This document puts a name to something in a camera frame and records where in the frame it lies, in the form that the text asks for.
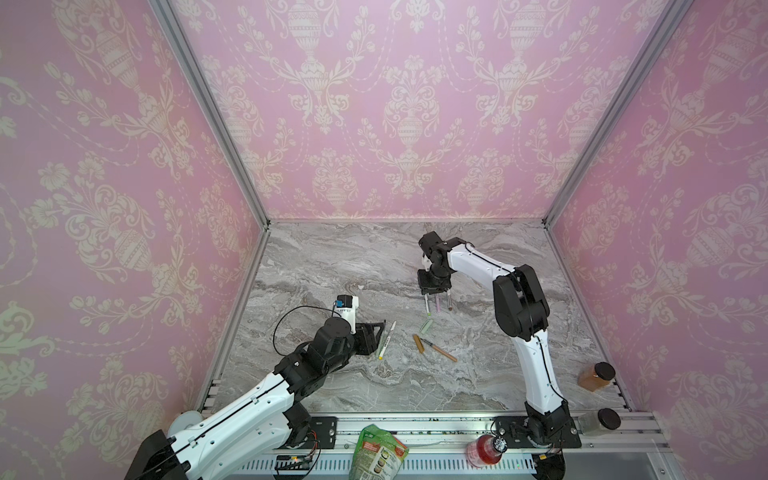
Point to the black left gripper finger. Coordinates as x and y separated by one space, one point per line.
376 338
374 326

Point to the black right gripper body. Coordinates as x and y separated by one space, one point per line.
434 287

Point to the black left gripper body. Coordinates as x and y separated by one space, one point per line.
359 344

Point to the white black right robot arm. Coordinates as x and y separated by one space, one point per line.
522 313

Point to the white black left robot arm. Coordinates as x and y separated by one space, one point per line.
265 418

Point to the pale green pen dark tip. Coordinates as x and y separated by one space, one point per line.
381 342

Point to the white pen yellow tip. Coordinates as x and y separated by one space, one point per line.
387 341

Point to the orange pen cap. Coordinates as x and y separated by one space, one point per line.
419 344

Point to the green snack bag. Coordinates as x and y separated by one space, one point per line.
378 455

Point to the red emergency stop button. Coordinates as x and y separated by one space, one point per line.
487 450

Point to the amber jar black lid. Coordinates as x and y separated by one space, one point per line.
596 376

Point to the clear jar black lid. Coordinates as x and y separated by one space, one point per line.
599 422

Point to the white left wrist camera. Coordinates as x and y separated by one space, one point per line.
346 307

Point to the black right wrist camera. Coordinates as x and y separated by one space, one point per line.
436 249

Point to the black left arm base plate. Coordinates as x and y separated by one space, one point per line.
315 432

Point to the aluminium front rail frame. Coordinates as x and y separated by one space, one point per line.
437 443

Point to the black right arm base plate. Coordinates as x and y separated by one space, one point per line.
524 432

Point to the aluminium right corner post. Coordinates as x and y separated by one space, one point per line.
641 66

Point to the aluminium corner post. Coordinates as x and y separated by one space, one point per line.
191 67
641 66

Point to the aluminium left corner post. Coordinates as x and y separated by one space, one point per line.
191 67

